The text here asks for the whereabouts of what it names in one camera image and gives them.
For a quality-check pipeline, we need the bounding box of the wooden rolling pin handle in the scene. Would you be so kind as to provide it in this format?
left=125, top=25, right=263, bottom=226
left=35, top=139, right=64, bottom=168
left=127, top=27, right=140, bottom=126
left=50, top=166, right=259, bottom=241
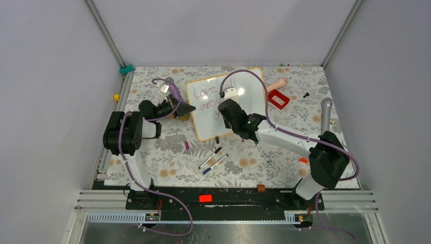
left=176, top=114, right=191, bottom=121

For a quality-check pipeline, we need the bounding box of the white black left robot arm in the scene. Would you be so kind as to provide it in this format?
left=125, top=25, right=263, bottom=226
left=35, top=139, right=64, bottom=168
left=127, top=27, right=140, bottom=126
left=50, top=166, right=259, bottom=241
left=102, top=95, right=196, bottom=209

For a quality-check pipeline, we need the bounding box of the orange brown cylinder block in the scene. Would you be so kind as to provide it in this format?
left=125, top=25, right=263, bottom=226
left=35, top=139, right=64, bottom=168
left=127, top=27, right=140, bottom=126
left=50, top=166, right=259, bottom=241
left=256, top=184, right=266, bottom=192

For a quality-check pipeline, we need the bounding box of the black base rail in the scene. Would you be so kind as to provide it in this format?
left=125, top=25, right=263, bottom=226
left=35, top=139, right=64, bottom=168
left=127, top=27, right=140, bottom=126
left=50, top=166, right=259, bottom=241
left=126, top=186, right=325, bottom=220

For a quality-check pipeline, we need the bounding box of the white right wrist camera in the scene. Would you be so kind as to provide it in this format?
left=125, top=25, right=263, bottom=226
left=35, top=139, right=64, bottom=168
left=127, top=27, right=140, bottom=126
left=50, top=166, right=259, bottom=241
left=223, top=86, right=239, bottom=103

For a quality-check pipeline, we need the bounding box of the red plastic tray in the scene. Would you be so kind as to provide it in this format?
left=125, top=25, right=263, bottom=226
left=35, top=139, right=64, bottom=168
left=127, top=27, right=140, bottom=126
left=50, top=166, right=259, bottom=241
left=268, top=89, right=290, bottom=110

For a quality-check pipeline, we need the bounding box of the red label sticker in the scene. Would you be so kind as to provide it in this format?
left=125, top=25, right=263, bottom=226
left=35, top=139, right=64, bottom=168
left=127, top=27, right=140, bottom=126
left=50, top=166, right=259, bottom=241
left=198, top=194, right=212, bottom=203

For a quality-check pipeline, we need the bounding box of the teal corner clamp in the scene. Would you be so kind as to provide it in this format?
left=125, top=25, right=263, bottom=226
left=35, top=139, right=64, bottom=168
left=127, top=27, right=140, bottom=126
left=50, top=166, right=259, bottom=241
left=119, top=64, right=135, bottom=75

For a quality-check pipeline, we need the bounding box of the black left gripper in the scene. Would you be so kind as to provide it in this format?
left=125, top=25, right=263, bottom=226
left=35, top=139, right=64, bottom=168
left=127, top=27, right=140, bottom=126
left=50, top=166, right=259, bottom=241
left=153, top=94, right=196, bottom=121

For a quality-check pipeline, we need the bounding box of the purple glitter microphone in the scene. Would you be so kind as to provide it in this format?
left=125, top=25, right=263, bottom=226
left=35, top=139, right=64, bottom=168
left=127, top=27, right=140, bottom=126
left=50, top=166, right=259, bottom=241
left=166, top=77, right=184, bottom=102

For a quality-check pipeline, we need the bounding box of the white cable duct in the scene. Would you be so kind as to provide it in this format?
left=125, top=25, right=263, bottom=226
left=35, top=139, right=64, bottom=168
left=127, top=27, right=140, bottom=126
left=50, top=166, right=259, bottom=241
left=86, top=211, right=305, bottom=225

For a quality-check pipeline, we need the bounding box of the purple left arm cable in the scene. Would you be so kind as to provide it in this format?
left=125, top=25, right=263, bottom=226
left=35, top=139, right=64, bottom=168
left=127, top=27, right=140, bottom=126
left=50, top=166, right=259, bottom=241
left=117, top=78, right=194, bottom=237

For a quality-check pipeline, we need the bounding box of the black cap whiteboard marker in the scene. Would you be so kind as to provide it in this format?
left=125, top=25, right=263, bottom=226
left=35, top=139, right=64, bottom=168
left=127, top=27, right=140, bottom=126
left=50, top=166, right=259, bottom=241
left=198, top=147, right=222, bottom=169

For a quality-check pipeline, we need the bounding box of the blue cap whiteboard marker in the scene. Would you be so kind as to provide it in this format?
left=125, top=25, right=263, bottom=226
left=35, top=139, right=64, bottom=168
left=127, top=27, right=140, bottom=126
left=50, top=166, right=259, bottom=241
left=203, top=154, right=229, bottom=175

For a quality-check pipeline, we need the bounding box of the floral table mat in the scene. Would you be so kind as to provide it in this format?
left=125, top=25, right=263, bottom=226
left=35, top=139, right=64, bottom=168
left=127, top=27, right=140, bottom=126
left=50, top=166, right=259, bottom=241
left=103, top=65, right=362, bottom=190

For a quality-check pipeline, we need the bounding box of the silver microphone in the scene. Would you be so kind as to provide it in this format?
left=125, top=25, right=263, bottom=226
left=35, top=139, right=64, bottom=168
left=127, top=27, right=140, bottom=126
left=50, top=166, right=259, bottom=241
left=321, top=98, right=333, bottom=135

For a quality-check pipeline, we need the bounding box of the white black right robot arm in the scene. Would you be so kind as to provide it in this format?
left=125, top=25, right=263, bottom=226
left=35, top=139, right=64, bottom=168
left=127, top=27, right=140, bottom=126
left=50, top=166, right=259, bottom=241
left=218, top=99, right=350, bottom=209

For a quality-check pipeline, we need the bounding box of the yellow framed whiteboard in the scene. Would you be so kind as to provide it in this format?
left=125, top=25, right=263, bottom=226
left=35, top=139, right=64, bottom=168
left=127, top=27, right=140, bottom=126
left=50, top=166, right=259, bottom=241
left=186, top=72, right=265, bottom=141

